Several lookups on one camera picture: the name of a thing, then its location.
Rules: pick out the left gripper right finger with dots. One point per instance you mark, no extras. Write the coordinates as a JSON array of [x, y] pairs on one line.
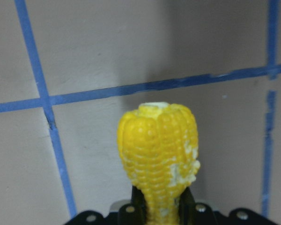
[[186, 208]]

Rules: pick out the yellow corn cob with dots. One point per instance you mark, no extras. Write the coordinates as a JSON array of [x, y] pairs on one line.
[[158, 146]]

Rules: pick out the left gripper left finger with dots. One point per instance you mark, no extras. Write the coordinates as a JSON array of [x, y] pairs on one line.
[[139, 204]]

